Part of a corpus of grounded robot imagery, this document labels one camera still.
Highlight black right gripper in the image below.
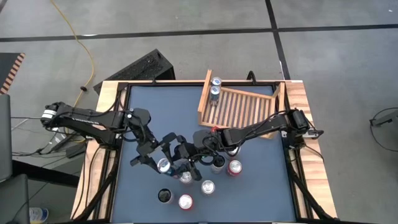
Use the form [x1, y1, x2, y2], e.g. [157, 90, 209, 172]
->
[173, 141, 206, 182]

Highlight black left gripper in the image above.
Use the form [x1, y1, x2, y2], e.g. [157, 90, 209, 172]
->
[129, 133, 178, 174]

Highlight silver Diet Coke can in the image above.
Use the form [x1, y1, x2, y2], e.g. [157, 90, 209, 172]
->
[179, 170, 194, 186]
[225, 146, 242, 158]
[200, 179, 216, 196]

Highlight white Celsius peach can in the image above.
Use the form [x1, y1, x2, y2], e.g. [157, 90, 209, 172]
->
[157, 188, 176, 205]
[210, 154, 226, 174]

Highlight wooden slatted shelf rack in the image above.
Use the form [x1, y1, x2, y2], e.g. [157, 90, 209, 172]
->
[197, 69, 286, 140]

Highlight blue table mat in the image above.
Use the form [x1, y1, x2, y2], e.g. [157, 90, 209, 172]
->
[111, 85, 297, 223]

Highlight black power adapter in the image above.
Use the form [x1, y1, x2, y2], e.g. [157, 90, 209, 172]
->
[51, 124, 88, 159]

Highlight black perforated box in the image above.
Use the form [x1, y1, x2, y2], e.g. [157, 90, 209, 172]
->
[93, 49, 176, 95]

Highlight white blue wipes tub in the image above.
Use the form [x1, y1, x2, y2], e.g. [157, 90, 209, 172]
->
[29, 207, 50, 224]

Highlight black orange striped floor mat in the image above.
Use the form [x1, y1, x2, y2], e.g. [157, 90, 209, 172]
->
[0, 52, 26, 96]

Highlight yellow cable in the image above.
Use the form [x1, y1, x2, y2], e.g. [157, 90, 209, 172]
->
[49, 0, 96, 144]

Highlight black floor stand with cable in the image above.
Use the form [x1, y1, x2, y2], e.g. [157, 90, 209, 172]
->
[369, 107, 398, 154]

